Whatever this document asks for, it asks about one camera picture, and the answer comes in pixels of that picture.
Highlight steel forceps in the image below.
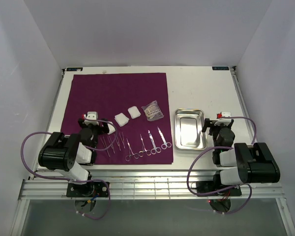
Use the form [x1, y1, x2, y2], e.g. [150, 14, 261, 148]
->
[125, 139, 139, 162]
[138, 134, 151, 157]

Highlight steel scissors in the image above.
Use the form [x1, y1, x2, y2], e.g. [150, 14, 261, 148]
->
[148, 131, 161, 155]
[157, 127, 172, 150]

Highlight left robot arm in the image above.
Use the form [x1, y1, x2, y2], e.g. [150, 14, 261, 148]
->
[38, 118, 110, 185]

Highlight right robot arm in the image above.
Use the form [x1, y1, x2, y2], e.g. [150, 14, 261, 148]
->
[202, 114, 281, 186]

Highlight left gauze pad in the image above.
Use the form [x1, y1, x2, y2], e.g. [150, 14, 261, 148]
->
[108, 123, 116, 135]

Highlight gauze pad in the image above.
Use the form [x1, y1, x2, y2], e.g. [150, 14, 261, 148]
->
[108, 123, 116, 135]
[128, 106, 141, 119]
[115, 113, 129, 127]

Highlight stainless steel tray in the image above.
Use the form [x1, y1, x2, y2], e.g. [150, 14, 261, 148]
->
[175, 108, 207, 150]

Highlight middle gauze pad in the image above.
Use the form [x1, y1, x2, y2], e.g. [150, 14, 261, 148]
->
[115, 113, 129, 127]

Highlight right gauze pad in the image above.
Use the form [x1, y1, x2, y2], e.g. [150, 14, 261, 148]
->
[128, 106, 141, 119]

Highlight purple cloth mat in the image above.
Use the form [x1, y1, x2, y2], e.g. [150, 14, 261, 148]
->
[61, 73, 174, 165]

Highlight clear plastic packet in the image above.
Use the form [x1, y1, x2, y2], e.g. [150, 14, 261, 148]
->
[141, 100, 164, 121]

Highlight left blue label sticker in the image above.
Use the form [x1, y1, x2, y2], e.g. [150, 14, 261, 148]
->
[66, 67, 83, 72]

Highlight blue label sticker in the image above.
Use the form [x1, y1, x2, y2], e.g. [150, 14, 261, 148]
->
[66, 67, 83, 72]
[212, 66, 229, 71]

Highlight right blue label sticker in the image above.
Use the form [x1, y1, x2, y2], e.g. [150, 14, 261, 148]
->
[212, 66, 229, 71]

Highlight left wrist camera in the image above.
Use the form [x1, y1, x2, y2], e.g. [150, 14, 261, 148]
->
[83, 112, 98, 125]

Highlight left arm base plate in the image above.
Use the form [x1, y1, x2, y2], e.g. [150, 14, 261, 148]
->
[66, 181, 109, 198]

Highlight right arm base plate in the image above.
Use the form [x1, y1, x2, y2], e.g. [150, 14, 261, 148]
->
[190, 181, 242, 197]

